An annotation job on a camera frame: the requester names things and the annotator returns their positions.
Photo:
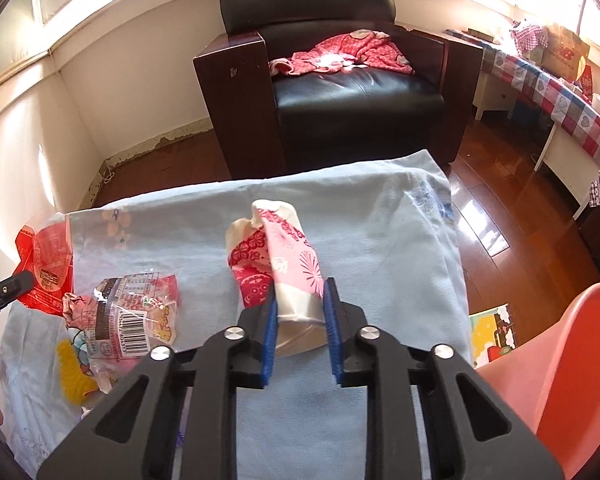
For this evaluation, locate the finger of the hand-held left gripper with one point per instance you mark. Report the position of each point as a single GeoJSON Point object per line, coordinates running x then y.
{"type": "Point", "coordinates": [10, 285]}

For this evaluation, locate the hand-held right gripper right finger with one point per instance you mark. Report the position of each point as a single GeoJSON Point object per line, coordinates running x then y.
{"type": "Point", "coordinates": [332, 340]}

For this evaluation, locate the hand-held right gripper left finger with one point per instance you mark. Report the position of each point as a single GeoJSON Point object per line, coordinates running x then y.
{"type": "Point", "coordinates": [269, 340]}

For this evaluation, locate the red plastic bag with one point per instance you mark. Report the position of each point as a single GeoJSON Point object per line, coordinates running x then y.
{"type": "Point", "coordinates": [50, 255]}

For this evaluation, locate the cloud print wrapper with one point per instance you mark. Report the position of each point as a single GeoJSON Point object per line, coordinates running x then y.
{"type": "Point", "coordinates": [80, 310]}

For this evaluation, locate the plain yellow foam net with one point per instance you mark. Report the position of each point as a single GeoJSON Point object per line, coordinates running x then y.
{"type": "Point", "coordinates": [75, 380]}

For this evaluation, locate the clear wrapper with brown print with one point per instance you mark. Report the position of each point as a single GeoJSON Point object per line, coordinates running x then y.
{"type": "Point", "coordinates": [135, 310]}

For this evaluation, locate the pink plastic basin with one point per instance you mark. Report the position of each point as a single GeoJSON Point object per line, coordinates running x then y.
{"type": "Point", "coordinates": [570, 360]}

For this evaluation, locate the light blue bed sheet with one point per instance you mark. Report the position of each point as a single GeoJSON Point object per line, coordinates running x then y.
{"type": "Point", "coordinates": [180, 240]}

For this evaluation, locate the colourful cartoon card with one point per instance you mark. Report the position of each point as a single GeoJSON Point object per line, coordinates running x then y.
{"type": "Point", "coordinates": [492, 335]}

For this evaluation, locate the black leather armchair wooden arms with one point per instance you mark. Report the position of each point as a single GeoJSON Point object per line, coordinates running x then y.
{"type": "Point", "coordinates": [355, 110]}

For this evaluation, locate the pink dotted cloth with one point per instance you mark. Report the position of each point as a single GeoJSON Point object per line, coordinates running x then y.
{"type": "Point", "coordinates": [360, 47]}

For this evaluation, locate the checkered cloth side table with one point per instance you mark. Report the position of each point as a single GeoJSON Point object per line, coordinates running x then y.
{"type": "Point", "coordinates": [555, 90]}

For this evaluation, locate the flat brown box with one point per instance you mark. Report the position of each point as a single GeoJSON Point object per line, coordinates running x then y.
{"type": "Point", "coordinates": [480, 34]}

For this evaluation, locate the red packet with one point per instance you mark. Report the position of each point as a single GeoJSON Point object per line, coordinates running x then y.
{"type": "Point", "coordinates": [586, 85]}

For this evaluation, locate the red checkered cloth bundle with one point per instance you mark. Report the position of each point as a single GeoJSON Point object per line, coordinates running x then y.
{"type": "Point", "coordinates": [527, 35]}

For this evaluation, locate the brown paper shopping bag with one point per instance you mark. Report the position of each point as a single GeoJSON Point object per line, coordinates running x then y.
{"type": "Point", "coordinates": [565, 52]}

